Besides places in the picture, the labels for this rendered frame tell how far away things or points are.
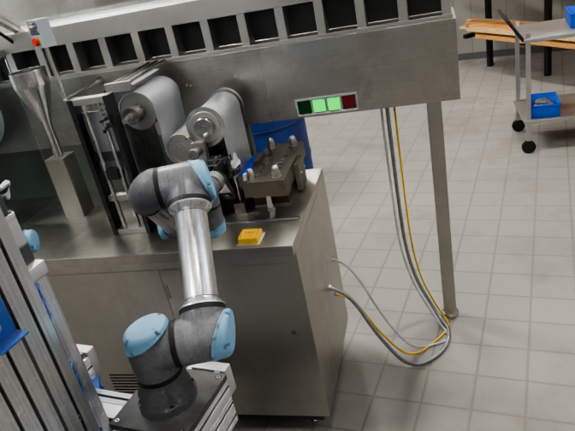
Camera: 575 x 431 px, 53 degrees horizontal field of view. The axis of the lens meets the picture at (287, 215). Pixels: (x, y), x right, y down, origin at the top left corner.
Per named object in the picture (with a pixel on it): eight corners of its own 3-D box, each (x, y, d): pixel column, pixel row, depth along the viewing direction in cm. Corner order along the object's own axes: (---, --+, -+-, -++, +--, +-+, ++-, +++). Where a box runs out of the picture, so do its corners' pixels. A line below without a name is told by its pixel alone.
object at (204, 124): (204, 115, 207) (217, 132, 209) (206, 113, 208) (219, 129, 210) (189, 126, 210) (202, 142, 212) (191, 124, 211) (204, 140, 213)
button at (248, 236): (239, 245, 200) (237, 239, 199) (244, 235, 206) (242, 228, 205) (257, 244, 198) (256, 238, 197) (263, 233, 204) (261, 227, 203)
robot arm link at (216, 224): (196, 232, 202) (188, 203, 197) (228, 226, 202) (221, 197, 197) (194, 243, 195) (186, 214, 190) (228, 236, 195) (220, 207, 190)
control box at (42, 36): (31, 50, 213) (20, 22, 208) (46, 45, 217) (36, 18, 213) (42, 49, 209) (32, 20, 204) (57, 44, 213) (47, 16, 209)
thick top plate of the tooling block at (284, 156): (245, 197, 217) (241, 183, 215) (269, 157, 252) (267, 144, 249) (286, 194, 213) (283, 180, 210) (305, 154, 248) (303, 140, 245)
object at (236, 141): (234, 182, 220) (223, 136, 212) (251, 159, 240) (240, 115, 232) (235, 182, 220) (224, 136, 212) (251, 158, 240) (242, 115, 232)
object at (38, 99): (58, 221, 250) (6, 92, 226) (75, 207, 262) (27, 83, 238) (86, 219, 247) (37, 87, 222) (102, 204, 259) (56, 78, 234)
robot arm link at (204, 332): (183, 371, 145) (163, 179, 166) (242, 360, 145) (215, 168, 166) (170, 364, 134) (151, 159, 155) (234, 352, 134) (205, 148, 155)
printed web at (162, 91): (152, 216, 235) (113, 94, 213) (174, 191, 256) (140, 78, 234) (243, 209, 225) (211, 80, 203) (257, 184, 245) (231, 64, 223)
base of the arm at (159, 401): (178, 424, 140) (167, 393, 136) (127, 415, 146) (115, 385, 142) (208, 380, 152) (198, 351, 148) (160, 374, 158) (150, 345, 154)
